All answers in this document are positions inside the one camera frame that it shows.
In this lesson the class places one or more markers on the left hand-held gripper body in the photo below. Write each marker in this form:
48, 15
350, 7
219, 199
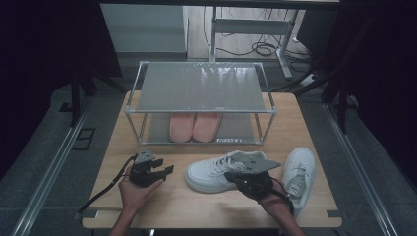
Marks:
142, 173

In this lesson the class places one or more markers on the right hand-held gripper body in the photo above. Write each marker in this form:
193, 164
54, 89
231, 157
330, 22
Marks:
254, 183

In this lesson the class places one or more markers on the white sneaker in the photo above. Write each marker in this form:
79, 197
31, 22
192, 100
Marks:
303, 160
203, 173

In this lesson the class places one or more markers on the pink slipper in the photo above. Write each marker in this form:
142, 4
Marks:
206, 128
181, 128

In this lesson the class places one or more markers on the silver metal shoe rack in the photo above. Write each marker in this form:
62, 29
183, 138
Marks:
200, 87

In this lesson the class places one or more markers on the person's left hand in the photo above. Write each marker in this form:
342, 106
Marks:
137, 196

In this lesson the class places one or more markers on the person's right hand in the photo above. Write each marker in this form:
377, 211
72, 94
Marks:
273, 205

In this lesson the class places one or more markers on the black stand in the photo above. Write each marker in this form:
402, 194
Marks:
76, 98
342, 98

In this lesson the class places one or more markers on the white power strip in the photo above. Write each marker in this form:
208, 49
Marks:
309, 79

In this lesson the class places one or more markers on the grey cabinet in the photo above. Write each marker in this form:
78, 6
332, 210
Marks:
144, 28

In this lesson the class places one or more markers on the metal floor rail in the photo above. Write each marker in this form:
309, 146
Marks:
49, 180
360, 180

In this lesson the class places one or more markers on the white desk frame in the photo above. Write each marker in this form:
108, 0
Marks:
252, 26

